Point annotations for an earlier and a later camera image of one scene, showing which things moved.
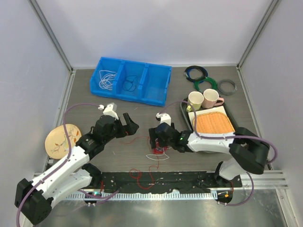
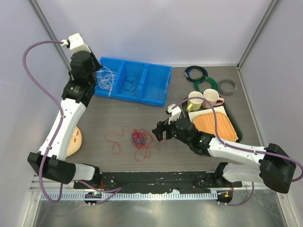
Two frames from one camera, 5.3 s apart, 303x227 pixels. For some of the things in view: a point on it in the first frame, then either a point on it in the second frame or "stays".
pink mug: x=210 y=99 stays
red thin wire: x=157 y=150 to x=141 y=139
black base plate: x=181 y=182 stays
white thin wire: x=159 y=154 to x=106 y=80
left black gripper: x=130 y=128 to x=98 y=65
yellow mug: x=195 y=98 stays
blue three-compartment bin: x=142 y=82 stays
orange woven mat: x=213 y=122 stays
